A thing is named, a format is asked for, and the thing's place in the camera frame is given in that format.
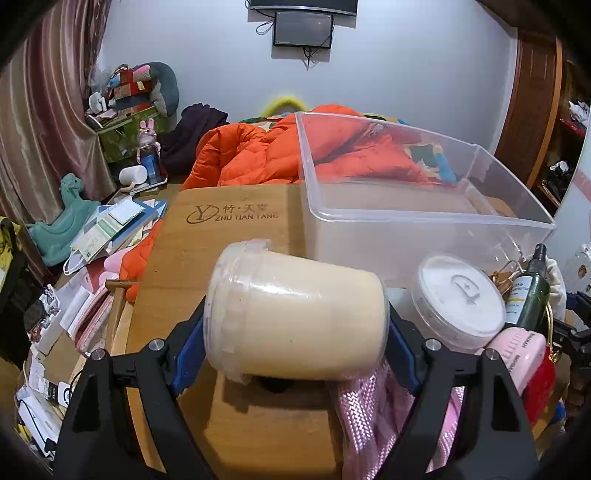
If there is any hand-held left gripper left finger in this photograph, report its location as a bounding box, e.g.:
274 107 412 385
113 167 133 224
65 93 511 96
54 295 218 480

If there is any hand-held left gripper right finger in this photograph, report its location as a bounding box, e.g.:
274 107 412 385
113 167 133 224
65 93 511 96
373 302 541 480

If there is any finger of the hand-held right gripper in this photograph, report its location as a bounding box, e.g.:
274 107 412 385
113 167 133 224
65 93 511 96
551 291 591 370

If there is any red fabric pouch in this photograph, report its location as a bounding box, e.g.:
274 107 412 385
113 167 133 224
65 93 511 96
522 355 557 425

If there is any white cloth drawstring bag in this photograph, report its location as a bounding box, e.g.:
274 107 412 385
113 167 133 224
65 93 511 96
545 256 568 319

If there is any pink braided rope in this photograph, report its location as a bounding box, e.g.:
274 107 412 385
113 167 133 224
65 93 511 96
330 357 467 480

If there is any white round lidded container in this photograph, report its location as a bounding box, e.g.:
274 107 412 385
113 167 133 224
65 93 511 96
410 253 507 354

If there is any gold ornament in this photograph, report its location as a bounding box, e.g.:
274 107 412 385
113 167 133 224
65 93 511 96
489 261 525 296

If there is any clear plastic storage bin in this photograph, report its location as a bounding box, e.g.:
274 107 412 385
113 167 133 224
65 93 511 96
294 111 557 289

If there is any beige plastic jar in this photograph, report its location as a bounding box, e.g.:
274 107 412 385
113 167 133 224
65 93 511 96
204 239 389 384

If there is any wooden desktop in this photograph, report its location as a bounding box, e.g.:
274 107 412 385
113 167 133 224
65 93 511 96
111 185 518 480

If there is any pink handheld device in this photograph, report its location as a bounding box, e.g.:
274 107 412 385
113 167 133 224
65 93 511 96
489 325 550 398

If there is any green spray bottle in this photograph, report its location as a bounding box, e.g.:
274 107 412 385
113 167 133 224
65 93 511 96
504 243 551 330

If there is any white cabinet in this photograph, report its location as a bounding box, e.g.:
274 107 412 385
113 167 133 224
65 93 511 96
551 134 591 296

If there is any pile of boxes and papers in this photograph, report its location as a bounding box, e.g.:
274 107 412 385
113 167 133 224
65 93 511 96
14 268 121 462

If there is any teal rocking horse toy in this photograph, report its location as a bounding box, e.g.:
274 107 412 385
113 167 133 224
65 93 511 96
25 173 102 267

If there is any white cup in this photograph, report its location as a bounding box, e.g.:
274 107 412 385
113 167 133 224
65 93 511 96
119 165 148 186

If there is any bunny topped drink bottle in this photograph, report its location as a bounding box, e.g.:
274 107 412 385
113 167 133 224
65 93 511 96
137 119 161 183

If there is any colourful printed bedding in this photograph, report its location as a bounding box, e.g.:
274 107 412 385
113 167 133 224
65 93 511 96
411 141 460 185

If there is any orange down jacket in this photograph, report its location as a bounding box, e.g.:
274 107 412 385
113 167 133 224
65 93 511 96
119 105 458 301

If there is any yellow cloth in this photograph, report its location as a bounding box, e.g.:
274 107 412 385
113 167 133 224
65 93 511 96
0 217 19 278

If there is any dark purple cloth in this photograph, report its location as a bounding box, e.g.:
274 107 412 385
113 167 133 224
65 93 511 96
159 104 230 176

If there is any green cardboard box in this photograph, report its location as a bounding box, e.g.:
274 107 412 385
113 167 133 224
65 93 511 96
95 104 174 162

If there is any brown wooden wardrobe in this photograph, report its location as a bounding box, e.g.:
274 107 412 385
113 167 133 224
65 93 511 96
494 28 591 204

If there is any grey plush toy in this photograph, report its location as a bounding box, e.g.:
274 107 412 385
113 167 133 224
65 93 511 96
131 61 180 118

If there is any patchwork plush toy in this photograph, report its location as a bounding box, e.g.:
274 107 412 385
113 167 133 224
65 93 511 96
104 65 155 100

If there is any pink striped curtain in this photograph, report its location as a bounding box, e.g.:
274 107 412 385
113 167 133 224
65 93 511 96
0 0 114 222

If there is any yellow fuzzy ring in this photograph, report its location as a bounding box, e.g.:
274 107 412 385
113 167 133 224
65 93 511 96
263 95 308 118

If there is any small black wall screen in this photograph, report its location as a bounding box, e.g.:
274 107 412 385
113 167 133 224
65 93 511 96
273 11 334 49

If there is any black wall television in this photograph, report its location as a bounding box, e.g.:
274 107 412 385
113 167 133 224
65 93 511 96
248 0 358 17

